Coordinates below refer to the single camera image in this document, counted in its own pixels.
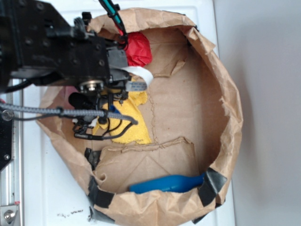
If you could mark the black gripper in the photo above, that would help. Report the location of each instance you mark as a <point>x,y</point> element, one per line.
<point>110,87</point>

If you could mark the yellow cloth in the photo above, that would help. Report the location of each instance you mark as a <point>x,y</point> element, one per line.
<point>136,133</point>

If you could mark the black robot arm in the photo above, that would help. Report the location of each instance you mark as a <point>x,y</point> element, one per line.
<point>38,47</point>

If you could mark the red crumpled cloth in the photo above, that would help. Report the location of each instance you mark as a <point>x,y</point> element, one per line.
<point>138,51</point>

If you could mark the white plastic tray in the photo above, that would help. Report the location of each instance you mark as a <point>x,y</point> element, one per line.
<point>51,195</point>

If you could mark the brown paper bag bin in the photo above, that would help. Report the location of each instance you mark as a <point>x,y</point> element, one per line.
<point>194,118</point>

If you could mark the blue plastic bottle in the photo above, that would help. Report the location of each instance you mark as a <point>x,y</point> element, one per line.
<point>172,183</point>

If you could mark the black bracket plate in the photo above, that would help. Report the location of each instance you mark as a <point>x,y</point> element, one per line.
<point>6,138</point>

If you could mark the aluminium frame rail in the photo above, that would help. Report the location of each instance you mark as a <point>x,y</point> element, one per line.
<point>11,184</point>

